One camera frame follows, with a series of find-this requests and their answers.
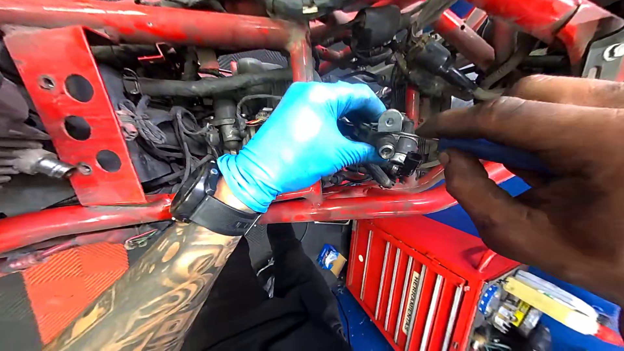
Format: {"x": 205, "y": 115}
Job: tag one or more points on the person's left hand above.
{"x": 292, "y": 136}

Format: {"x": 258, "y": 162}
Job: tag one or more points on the blue and white box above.
{"x": 330, "y": 258}

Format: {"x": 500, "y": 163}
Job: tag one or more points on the black ignition plug cap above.
{"x": 436, "y": 57}

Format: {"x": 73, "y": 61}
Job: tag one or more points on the person's left forearm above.
{"x": 146, "y": 287}

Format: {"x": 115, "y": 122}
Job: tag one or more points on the blue and white can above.
{"x": 488, "y": 300}

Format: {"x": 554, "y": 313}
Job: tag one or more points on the person's right thumb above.
{"x": 472, "y": 183}

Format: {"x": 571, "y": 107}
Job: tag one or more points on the dark grey plastic cover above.
{"x": 19, "y": 109}

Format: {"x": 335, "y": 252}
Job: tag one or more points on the black square rubber-covered relay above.
{"x": 375, "y": 25}

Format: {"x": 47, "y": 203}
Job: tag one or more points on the grey metal plate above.
{"x": 602, "y": 57}

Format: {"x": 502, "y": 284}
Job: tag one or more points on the person's right index finger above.
{"x": 497, "y": 123}

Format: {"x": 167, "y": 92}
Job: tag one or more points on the metal and black valve part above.
{"x": 391, "y": 139}

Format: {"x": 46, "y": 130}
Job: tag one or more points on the silver metal pipe fitting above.
{"x": 55, "y": 167}

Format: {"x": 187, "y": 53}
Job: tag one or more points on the red metal tool cabinet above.
{"x": 414, "y": 273}

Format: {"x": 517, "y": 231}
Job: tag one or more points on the person's left thumb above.
{"x": 361, "y": 152}

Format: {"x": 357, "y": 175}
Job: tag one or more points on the long pale yellow tube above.
{"x": 541, "y": 302}

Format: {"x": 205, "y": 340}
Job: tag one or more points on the person's right middle finger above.
{"x": 565, "y": 90}

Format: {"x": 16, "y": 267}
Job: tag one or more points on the red tubular vehicle frame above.
{"x": 380, "y": 206}

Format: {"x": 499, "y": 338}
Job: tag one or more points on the person's right hand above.
{"x": 570, "y": 195}

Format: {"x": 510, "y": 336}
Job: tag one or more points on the person's left index finger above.
{"x": 361, "y": 100}

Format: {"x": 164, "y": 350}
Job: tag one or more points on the white tube with red cap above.
{"x": 560, "y": 297}

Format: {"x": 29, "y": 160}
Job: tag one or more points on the black cylindrical engine sensor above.
{"x": 226, "y": 122}

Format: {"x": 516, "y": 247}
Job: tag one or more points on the person's legs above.
{"x": 278, "y": 302}

